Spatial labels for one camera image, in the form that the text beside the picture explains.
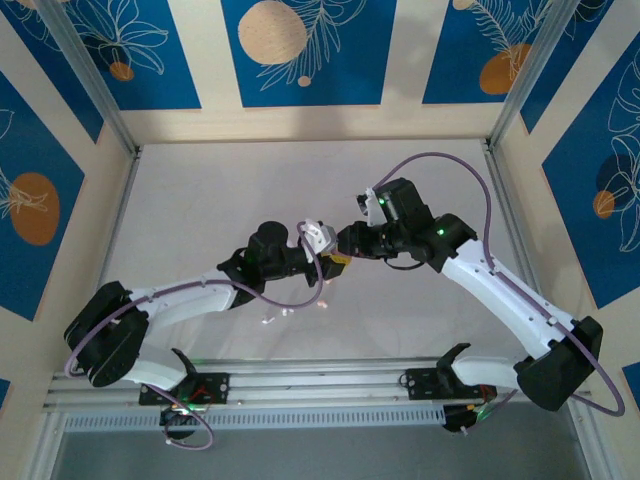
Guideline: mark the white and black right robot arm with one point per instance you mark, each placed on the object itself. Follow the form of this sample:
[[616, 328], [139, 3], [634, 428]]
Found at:
[[500, 295]]

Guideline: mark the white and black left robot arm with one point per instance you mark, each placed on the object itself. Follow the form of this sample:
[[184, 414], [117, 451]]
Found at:
[[190, 300]]

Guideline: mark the aluminium table side rail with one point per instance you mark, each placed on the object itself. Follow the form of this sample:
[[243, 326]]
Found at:
[[507, 200], [121, 210]]

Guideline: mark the aluminium front mounting rail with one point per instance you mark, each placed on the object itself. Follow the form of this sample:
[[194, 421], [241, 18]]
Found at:
[[310, 382]]

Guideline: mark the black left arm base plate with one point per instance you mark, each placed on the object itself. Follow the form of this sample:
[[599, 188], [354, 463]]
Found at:
[[215, 387]]

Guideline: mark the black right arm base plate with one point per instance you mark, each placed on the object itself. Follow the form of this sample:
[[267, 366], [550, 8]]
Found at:
[[420, 385]]

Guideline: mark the aluminium frame post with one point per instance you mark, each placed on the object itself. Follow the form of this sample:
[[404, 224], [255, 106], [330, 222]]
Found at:
[[91, 75], [531, 75]]

